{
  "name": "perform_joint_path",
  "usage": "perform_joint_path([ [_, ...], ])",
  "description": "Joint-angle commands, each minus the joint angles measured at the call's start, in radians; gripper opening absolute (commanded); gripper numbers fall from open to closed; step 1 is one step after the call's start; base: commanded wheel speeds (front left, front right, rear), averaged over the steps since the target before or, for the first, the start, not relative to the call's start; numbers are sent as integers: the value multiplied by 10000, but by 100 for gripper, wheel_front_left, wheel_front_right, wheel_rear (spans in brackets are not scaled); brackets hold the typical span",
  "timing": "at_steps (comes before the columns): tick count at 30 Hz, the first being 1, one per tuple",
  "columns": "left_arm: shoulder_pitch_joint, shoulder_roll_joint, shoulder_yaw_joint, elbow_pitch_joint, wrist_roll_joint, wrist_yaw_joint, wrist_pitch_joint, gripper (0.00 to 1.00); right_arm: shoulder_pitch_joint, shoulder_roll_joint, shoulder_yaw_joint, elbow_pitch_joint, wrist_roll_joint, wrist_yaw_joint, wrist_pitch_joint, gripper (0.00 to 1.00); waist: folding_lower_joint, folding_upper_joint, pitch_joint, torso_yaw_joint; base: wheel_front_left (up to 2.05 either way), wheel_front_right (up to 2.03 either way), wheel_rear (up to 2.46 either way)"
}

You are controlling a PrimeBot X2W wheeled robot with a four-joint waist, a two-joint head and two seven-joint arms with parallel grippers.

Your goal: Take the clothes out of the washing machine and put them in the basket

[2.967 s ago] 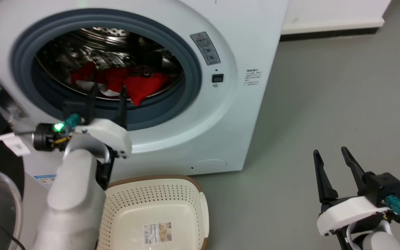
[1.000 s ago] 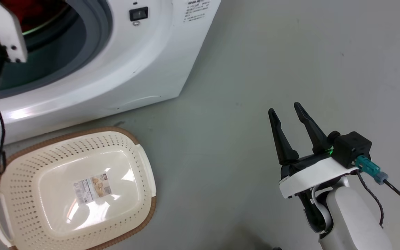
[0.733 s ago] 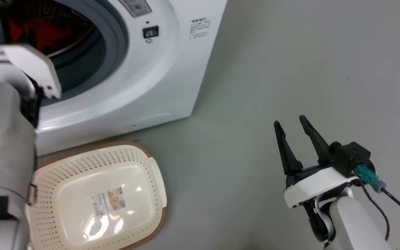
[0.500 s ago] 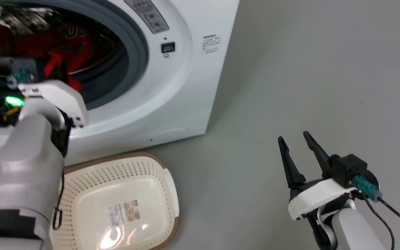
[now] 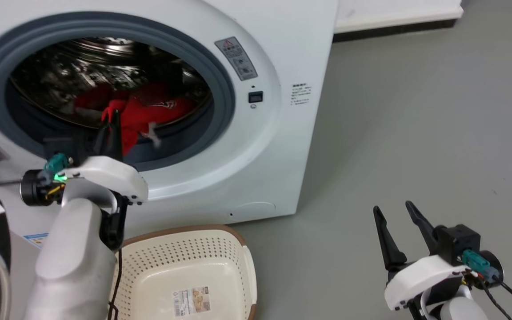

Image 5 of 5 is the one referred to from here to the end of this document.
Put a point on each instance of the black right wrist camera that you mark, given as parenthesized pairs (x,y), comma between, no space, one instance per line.
(460,244)

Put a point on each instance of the printed basket label sticker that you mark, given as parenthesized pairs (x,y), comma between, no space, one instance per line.
(192,301)

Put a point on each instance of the grey warning sticker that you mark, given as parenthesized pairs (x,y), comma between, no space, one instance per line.
(236,58)

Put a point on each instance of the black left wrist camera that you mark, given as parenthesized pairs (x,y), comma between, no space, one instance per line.
(36,187)

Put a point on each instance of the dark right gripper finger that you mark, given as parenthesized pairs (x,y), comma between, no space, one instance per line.
(388,242)
(422,226)

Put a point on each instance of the cream perforated laundry basket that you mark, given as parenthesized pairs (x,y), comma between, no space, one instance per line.
(185,266)

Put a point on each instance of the red garment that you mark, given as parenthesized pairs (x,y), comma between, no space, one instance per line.
(145,113)

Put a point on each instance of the steel washing machine drum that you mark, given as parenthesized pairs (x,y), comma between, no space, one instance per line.
(82,66)

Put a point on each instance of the white low platform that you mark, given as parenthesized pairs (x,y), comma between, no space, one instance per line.
(394,13)

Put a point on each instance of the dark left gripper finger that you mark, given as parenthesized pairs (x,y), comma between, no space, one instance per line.
(116,135)
(102,140)

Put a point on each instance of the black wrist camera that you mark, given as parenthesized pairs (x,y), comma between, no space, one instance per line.
(36,187)
(460,244)

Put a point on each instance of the white front-load washing machine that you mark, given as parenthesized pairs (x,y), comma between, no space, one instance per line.
(282,53)

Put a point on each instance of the grey rubber door gasket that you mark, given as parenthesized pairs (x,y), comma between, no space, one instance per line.
(227,95)

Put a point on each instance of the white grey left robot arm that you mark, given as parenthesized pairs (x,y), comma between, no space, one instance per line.
(71,262)

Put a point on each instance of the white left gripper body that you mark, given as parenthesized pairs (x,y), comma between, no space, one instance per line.
(109,175)

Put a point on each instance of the small black text label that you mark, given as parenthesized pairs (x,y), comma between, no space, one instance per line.
(300,94)

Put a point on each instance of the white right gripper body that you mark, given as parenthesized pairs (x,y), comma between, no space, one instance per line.
(420,278)

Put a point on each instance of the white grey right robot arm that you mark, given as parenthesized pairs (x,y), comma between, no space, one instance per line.
(460,309)

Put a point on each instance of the blue white energy sticker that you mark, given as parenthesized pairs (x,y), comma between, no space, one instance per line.
(37,240)

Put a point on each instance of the black door lock socket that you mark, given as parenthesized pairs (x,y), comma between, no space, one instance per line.
(255,96)

